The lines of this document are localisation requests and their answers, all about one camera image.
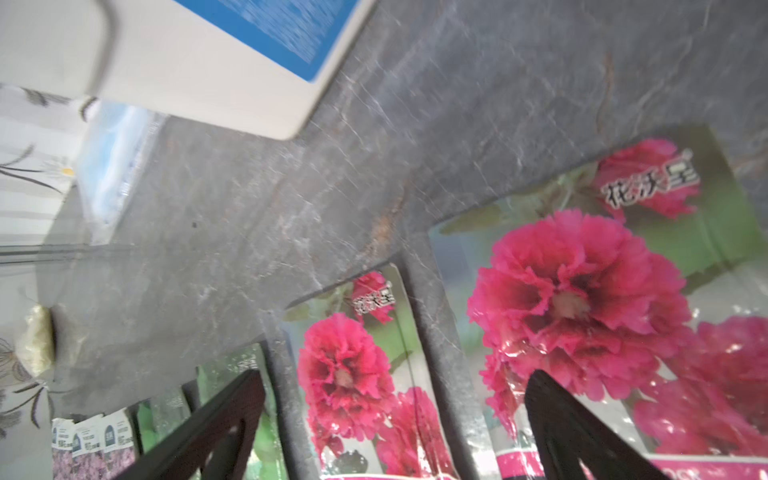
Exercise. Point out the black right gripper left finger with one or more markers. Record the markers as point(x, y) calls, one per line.
point(215, 441)

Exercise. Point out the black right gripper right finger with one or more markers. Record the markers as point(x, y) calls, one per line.
point(572, 442)

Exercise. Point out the large green gourd seed packet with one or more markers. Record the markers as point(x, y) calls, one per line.
point(160, 416)

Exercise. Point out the white flower seed packet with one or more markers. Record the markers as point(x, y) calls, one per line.
point(87, 452)
point(62, 431)
point(119, 451)

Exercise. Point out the pink label seed packet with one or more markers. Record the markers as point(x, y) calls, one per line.
point(639, 283)

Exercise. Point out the red flower seed packet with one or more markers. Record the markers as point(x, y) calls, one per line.
point(368, 403)

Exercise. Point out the bag of cream gloves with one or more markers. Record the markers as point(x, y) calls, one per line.
point(35, 348)

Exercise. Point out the bag of blue face masks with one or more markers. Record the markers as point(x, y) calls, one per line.
point(118, 144)

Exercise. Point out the blue lidded storage box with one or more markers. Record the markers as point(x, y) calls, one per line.
point(259, 67)

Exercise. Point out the aluminium corner frame post left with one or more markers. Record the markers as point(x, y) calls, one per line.
point(50, 253)

